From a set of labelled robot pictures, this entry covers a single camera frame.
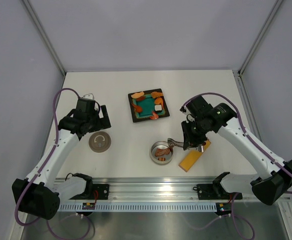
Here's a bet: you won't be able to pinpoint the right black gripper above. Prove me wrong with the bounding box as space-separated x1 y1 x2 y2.
181 117 211 150

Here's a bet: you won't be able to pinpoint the red crab claw food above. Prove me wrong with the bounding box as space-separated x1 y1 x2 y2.
132 104 143 113

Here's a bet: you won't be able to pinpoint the large brown meat piece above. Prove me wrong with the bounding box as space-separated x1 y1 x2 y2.
155 148 171 157

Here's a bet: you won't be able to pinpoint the round metal lunch tin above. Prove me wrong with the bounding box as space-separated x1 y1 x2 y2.
149 141 173 165

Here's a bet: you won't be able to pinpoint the left aluminium frame post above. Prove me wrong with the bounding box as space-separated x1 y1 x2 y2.
20 0 67 78

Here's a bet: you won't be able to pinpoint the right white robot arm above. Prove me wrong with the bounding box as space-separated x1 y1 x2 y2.
180 94 292 206

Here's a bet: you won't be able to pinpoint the yellow wooden block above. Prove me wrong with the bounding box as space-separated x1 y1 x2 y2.
178 150 203 172

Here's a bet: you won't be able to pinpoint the fried chicken piece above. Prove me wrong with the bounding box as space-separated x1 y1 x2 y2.
151 91 163 99

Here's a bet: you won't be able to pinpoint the black square plate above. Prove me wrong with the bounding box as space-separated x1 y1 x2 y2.
128 88 170 123

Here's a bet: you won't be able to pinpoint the orange flat food slice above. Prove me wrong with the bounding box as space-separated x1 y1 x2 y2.
131 91 144 99

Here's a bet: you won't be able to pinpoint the orange curled shrimp food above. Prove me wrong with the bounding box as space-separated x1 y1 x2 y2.
154 97 164 106

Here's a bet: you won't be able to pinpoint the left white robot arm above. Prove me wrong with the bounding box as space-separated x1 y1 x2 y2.
12 97 111 220

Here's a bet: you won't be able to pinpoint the white tofu cube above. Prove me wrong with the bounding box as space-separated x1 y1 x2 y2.
154 104 162 112

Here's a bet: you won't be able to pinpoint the aluminium frame post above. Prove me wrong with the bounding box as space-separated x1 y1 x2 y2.
238 0 285 77
20 0 67 78

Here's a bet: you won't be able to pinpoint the slotted white cable duct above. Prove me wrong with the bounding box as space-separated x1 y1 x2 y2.
59 202 217 213

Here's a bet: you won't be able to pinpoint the right aluminium frame post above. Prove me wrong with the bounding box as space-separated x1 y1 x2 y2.
238 0 285 77

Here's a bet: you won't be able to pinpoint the orange toy shrimp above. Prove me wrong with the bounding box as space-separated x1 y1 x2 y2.
149 111 159 120

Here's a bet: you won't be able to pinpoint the round grey tin lid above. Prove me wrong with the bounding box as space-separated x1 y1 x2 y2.
88 131 111 153

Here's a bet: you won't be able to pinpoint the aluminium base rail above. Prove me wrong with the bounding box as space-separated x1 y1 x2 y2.
23 176 291 202

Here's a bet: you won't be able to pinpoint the metal serving tongs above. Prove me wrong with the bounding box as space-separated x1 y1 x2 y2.
167 138 205 153

